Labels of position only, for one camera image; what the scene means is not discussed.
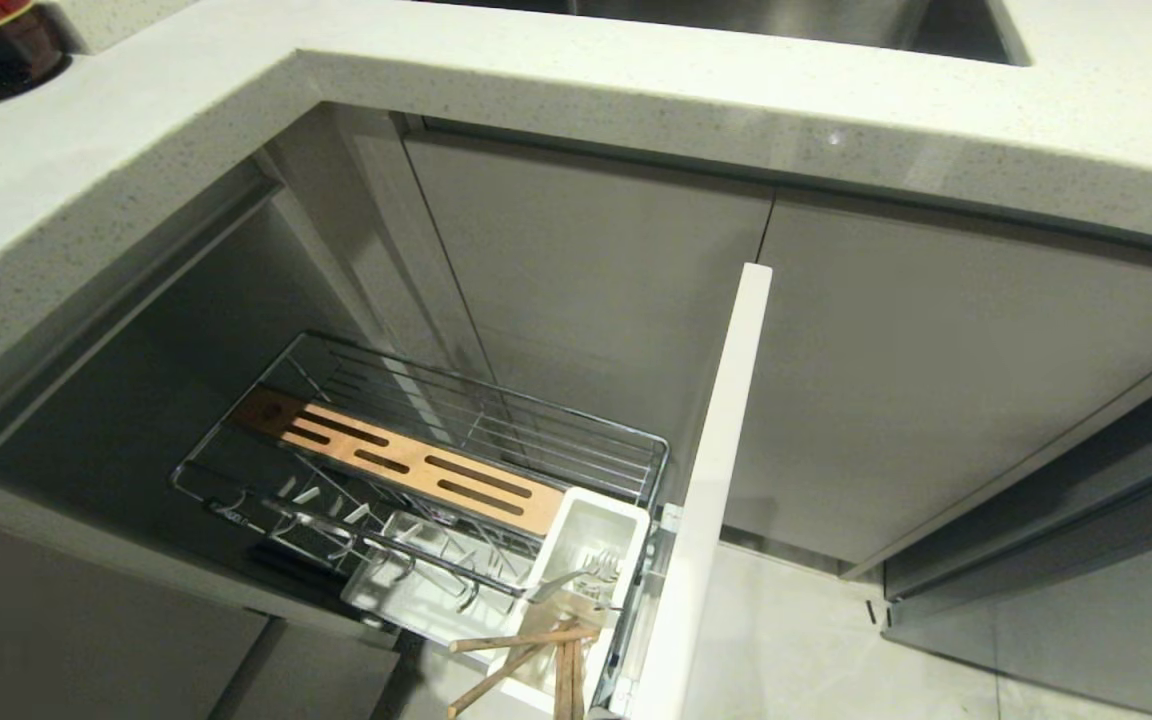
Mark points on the white pull-out drawer front panel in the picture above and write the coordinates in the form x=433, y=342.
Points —
x=711, y=500

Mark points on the white plastic drip tray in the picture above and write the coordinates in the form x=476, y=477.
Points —
x=426, y=580

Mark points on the wooden chopstick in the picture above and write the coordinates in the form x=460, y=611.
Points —
x=578, y=682
x=521, y=641
x=562, y=680
x=491, y=681

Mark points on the silver metal fork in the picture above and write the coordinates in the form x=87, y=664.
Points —
x=576, y=578

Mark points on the white plastic utensil holder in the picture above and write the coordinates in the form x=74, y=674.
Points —
x=591, y=530

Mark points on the stainless steel sink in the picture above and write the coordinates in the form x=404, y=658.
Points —
x=796, y=25

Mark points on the grey cabinet door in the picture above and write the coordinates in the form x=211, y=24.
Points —
x=586, y=300
x=946, y=390
x=1066, y=560

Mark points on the wooden slotted knife block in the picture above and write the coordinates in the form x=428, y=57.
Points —
x=406, y=462

